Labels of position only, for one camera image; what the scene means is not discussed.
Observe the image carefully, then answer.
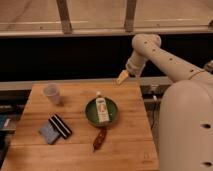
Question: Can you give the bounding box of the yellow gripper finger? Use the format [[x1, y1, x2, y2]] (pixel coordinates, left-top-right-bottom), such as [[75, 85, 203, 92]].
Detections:
[[116, 70, 129, 85]]

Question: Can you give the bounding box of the beige gripper wrist body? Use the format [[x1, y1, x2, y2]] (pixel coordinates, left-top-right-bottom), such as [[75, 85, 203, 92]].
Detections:
[[126, 52, 147, 76]]

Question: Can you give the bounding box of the dark red pepper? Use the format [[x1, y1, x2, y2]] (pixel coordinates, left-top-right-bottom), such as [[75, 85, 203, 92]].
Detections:
[[93, 127, 107, 151]]

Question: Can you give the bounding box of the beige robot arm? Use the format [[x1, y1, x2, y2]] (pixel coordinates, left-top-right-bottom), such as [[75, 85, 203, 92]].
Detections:
[[117, 34, 213, 171]]

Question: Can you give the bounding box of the translucent white cup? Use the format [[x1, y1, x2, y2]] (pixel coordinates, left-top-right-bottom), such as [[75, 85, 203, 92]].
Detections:
[[43, 83, 60, 105]]

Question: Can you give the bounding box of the white carton bottle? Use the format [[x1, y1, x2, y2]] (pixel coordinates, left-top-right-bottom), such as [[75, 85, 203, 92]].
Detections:
[[95, 92, 110, 123]]

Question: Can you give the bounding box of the green round plate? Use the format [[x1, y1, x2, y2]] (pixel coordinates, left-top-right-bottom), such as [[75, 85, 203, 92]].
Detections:
[[85, 98, 118, 127]]

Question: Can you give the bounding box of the blue sponge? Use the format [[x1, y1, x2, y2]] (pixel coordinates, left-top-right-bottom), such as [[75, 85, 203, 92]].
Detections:
[[39, 122, 60, 145]]

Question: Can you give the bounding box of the right metal window post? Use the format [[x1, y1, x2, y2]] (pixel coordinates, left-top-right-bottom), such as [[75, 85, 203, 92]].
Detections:
[[124, 0, 137, 32]]

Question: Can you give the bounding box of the metal window post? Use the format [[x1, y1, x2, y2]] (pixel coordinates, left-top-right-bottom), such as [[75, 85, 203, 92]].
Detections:
[[56, 0, 72, 34], [124, 0, 137, 32]]

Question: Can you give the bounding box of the left metal window post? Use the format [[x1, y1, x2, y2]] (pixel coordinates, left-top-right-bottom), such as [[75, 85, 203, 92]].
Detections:
[[56, 0, 72, 34]]

